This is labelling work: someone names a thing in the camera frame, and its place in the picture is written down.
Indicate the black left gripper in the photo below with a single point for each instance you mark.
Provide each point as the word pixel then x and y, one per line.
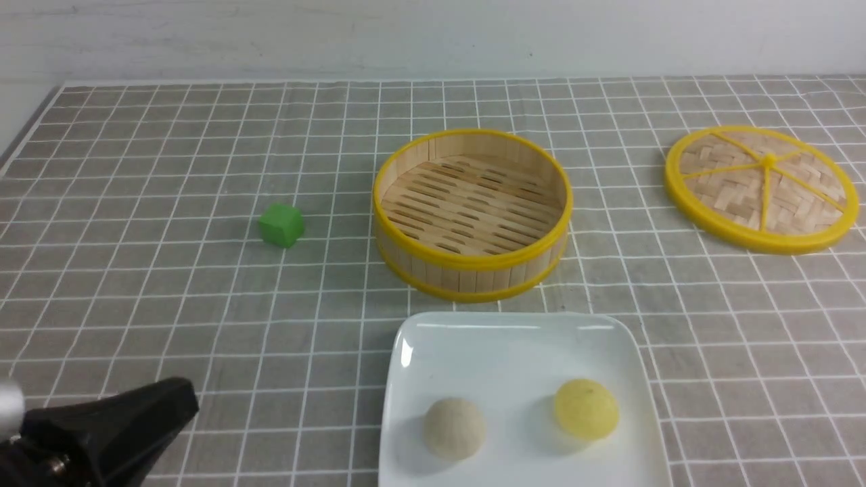
pixel 115 442

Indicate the white steamed bun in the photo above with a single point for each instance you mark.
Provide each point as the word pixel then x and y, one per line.
pixel 454 429

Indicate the yellow steamed bun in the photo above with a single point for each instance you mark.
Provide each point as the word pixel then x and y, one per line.
pixel 585 409

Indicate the white square plate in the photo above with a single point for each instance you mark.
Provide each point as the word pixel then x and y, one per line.
pixel 510 364

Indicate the grey checkered tablecloth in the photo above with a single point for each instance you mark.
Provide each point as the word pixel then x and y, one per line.
pixel 131 252

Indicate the green cube block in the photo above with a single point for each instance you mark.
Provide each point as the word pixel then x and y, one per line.
pixel 281 225

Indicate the bamboo steamer basket yellow rim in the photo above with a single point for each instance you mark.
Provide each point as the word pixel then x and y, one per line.
pixel 471 215

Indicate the woven bamboo steamer lid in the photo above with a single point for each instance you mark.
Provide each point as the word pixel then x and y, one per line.
pixel 761 190

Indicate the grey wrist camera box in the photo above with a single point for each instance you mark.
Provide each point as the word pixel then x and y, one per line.
pixel 12 405

